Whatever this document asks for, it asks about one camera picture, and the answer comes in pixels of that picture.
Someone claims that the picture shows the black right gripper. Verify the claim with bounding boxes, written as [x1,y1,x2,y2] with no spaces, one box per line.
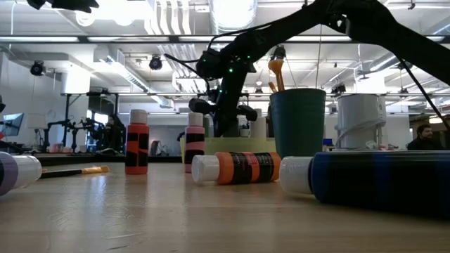
[188,75,258,138]

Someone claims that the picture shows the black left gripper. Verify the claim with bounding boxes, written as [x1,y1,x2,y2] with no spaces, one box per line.
[27,0,100,14]

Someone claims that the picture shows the white paint bottle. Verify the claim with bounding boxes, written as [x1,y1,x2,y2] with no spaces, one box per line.
[250,108,267,139]

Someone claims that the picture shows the dark green plastic cup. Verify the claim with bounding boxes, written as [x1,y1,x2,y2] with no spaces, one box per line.
[269,87,327,159]

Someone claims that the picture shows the blue paint bottle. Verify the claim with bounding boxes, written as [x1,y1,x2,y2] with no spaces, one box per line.
[279,150,450,221]

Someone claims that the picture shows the pink paint bottle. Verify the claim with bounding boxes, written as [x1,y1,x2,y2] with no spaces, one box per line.
[185,112,206,174]

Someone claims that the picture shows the orange paint bottle black label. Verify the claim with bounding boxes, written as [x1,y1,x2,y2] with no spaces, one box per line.
[191,151,282,186]

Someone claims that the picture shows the red-orange paint bottle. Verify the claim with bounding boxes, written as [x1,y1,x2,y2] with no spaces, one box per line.
[124,109,150,176]

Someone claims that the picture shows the purple paint bottle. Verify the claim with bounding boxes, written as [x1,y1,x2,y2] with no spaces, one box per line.
[0,150,43,197]

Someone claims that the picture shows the yellow plastic tray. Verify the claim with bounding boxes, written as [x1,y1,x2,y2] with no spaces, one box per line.
[180,136,277,157]

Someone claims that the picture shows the person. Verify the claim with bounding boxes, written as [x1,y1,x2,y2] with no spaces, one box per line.
[101,114,127,154]
[407,124,446,152]

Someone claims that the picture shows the background computer monitor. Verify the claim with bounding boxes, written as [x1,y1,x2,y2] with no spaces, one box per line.
[0,112,25,137]

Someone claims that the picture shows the black paintbrush yellow ferrule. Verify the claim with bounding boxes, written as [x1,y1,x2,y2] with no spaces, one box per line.
[40,164,110,179]

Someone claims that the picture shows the black overhead frame beam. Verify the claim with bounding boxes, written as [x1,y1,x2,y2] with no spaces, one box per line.
[0,34,450,45]

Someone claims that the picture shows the silver round ceiling duct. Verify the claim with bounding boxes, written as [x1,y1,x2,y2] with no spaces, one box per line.
[209,0,259,32]

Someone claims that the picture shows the black neighbouring rig frame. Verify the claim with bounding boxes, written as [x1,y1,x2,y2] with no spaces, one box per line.
[60,91,166,150]

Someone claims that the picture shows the thin hanging cable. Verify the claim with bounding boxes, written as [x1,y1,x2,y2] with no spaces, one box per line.
[314,24,324,89]

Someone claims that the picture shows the silver slanted ceiling duct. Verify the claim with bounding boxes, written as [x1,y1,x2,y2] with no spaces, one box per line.
[365,41,450,73]

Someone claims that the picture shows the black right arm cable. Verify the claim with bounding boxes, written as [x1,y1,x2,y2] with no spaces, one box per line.
[397,56,450,131]

